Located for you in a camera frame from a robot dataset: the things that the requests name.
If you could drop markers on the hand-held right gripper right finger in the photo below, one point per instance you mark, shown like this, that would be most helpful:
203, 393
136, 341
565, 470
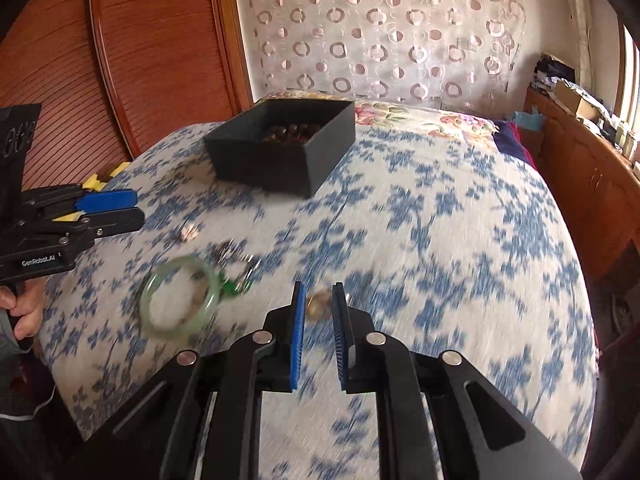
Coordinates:
340, 340

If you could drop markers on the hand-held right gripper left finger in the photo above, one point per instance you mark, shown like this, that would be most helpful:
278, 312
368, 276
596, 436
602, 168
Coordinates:
297, 340

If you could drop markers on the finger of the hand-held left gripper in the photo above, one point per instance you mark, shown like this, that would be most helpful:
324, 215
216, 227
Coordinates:
107, 201
117, 221

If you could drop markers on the black box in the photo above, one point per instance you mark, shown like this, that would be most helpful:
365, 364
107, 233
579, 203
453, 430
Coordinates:
285, 160

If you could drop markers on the person's left hand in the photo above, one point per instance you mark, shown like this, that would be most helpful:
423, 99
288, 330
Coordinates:
25, 310

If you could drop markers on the green pendant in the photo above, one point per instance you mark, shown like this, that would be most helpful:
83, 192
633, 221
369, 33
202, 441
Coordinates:
234, 288

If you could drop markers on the green jade bangle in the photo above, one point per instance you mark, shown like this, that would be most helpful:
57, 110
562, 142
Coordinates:
150, 305

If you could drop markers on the person's dark clothing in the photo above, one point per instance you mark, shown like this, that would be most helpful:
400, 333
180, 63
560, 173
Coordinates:
20, 385

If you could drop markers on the blue floral blanket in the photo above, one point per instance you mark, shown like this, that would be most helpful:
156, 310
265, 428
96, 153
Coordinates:
450, 260

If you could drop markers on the wooden headboard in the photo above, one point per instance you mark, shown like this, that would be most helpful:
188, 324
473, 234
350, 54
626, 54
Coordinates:
150, 50

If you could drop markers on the pink floral quilt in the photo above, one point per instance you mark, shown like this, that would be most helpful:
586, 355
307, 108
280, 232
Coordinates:
425, 115

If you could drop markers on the dark purple blanket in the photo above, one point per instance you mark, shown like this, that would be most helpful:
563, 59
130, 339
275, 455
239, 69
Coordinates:
512, 142

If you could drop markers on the light blue bag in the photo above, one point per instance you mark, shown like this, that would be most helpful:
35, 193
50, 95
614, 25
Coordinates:
526, 120

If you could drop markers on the wooden cabinet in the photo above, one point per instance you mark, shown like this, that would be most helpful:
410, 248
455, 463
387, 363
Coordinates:
585, 175

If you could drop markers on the cardboard box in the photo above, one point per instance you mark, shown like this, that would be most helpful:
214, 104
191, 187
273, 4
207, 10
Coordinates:
575, 100

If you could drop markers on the pile of dark clutter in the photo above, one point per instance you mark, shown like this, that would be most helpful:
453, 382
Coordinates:
552, 72

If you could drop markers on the window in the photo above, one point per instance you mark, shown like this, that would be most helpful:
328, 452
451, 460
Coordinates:
630, 75

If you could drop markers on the circle patterned wall cloth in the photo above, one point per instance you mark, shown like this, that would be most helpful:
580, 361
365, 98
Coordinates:
385, 30

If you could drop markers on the wall socket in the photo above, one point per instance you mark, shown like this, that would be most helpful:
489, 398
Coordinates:
467, 45

